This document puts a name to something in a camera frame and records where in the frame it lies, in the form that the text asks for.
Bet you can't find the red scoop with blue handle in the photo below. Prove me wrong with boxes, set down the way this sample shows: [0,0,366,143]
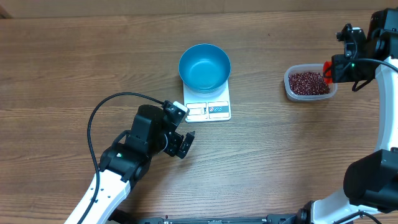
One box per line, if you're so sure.
[323,61,333,85]

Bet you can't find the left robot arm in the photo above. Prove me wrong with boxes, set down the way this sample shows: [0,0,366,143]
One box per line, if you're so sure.
[66,101,195,223]

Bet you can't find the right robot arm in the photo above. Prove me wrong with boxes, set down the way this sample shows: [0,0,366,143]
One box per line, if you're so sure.
[287,8,397,224]

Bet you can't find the white digital kitchen scale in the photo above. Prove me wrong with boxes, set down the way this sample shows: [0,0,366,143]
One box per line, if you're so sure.
[183,82,231,123]

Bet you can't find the blue metal bowl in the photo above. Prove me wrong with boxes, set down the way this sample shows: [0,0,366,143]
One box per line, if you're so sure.
[178,44,232,93]

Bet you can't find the red adzuki beans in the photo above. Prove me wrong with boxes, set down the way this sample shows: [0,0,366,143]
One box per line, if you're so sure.
[288,72,330,95]

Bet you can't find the clear plastic food container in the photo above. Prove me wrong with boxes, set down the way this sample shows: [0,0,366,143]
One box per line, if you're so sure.
[284,63,338,101]

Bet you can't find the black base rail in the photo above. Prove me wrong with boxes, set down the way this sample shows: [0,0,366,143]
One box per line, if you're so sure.
[106,209,310,224]

